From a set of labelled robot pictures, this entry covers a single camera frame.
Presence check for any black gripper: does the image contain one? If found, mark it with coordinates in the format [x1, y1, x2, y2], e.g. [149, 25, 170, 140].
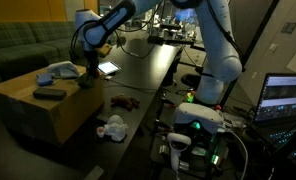
[86, 51, 100, 78]

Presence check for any green cloth wedge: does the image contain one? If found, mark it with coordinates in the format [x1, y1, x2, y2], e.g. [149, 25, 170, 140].
[76, 73, 95, 88]

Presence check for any white cloth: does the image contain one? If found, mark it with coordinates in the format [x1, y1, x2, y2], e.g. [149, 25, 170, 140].
[47, 61, 79, 79]

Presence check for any brown plush toy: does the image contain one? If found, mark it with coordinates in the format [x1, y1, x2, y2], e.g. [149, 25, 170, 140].
[111, 94, 140, 111]

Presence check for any blue sponge block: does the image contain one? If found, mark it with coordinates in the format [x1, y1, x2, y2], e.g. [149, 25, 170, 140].
[37, 73, 53, 86]

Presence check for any white plastic bag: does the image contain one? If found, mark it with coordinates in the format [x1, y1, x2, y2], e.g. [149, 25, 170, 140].
[96, 115, 128, 142]

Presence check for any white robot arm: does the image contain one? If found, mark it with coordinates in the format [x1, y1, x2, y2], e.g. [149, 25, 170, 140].
[75, 0, 242, 105]

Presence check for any cardboard box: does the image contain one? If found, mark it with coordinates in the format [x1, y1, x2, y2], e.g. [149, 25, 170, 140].
[0, 68, 104, 145]

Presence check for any white tablet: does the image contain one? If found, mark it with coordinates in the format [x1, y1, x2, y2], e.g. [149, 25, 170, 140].
[98, 61, 120, 75]

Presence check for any black rectangular case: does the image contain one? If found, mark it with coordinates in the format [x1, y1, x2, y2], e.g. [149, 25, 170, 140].
[33, 88, 66, 101]

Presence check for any green plaid sofa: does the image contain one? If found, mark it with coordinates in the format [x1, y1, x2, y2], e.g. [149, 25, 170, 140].
[0, 21, 83, 82]

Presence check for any white VR controller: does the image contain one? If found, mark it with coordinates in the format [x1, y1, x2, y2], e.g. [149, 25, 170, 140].
[167, 133, 191, 171]

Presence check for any open laptop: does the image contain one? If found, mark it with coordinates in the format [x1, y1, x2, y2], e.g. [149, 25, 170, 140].
[252, 73, 296, 148]

